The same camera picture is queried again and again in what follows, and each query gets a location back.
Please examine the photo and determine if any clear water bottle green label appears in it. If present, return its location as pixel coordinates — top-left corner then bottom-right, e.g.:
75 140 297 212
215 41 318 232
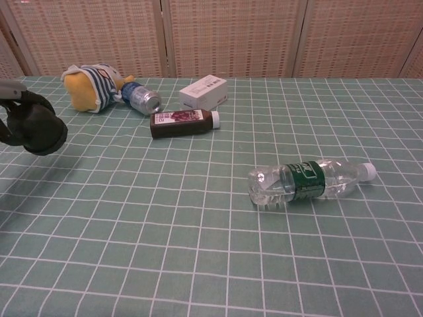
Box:
247 158 377 211

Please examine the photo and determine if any yellow plush toy striped shirt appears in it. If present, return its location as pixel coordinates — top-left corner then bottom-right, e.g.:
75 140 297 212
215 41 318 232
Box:
61 63 136 114

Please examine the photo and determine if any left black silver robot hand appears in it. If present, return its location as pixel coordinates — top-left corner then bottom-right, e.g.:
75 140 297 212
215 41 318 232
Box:
0 78 57 147

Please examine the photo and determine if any green checked tablecloth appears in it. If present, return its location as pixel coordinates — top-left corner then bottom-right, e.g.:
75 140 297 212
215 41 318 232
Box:
0 75 423 317

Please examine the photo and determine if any white cardboard box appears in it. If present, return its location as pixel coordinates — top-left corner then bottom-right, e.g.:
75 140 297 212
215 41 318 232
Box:
179 74 228 111

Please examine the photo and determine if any dark green bowl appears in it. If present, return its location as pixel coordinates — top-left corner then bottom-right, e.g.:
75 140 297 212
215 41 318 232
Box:
5 102 65 153

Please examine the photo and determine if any blue silver drink can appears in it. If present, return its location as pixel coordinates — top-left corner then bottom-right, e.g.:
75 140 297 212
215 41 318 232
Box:
121 82 162 115

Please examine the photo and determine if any woven bamboo folding screen panel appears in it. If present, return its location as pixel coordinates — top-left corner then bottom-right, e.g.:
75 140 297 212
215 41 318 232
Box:
292 0 423 79
161 0 307 79
0 9 32 80
0 0 165 79
398 36 423 79

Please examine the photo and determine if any dark juice bottle white cap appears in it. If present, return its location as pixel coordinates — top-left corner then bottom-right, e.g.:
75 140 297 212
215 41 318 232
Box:
149 109 221 139

